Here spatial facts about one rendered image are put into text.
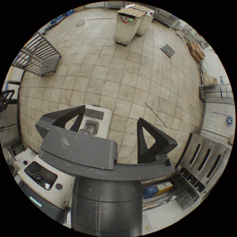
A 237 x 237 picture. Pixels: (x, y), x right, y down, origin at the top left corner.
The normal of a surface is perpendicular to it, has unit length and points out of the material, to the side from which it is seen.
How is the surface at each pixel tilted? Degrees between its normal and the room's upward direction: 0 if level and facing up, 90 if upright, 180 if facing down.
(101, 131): 0
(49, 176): 90
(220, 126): 90
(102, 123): 0
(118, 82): 0
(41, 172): 90
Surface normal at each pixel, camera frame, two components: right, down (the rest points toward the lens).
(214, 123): -0.97, -0.22
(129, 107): 0.09, 0.15
